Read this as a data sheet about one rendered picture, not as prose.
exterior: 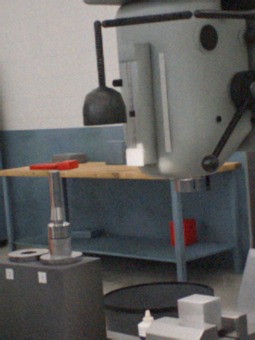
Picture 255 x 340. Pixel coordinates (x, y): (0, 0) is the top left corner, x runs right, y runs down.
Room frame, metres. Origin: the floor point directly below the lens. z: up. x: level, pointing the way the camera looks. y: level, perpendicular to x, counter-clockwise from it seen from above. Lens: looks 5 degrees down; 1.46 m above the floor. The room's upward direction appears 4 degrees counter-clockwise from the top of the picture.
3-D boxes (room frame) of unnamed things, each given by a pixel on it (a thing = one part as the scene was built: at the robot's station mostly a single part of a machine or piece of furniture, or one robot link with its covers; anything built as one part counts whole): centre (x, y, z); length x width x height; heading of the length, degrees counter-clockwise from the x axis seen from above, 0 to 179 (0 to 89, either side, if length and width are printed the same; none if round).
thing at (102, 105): (1.43, 0.03, 1.45); 0.07 x 0.07 x 0.06
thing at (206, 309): (1.58, -0.11, 1.05); 0.06 x 0.05 x 0.06; 46
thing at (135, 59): (1.51, -0.03, 1.45); 0.04 x 0.04 x 0.21; 44
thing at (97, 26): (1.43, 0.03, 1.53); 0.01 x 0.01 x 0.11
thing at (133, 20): (1.39, -0.05, 1.58); 0.17 x 0.01 x 0.01; 68
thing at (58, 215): (1.83, 0.16, 1.26); 0.03 x 0.03 x 0.11
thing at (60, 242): (1.83, 0.16, 1.16); 0.05 x 0.05 x 0.06
